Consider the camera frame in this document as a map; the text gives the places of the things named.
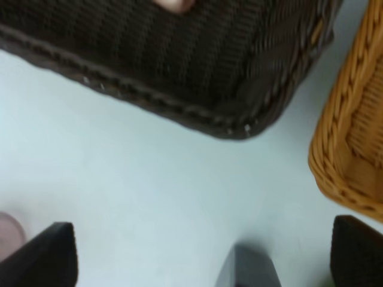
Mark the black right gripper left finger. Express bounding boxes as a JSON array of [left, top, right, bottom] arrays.
[[1, 222, 78, 287]]

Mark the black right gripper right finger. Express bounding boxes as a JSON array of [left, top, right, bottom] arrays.
[[330, 215, 382, 287]]

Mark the dark grey pump bottle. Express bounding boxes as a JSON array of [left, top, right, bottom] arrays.
[[215, 244, 281, 287]]

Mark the pink bottle white cap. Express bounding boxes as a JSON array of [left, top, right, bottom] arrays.
[[153, 0, 196, 14]]

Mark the translucent purple plastic cup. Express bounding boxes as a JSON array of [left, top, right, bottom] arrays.
[[1, 212, 26, 260]]

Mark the orange wicker basket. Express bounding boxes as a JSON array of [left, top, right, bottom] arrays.
[[308, 1, 382, 221]]

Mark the dark brown wicker basket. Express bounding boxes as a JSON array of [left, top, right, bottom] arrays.
[[1, 1, 342, 140]]

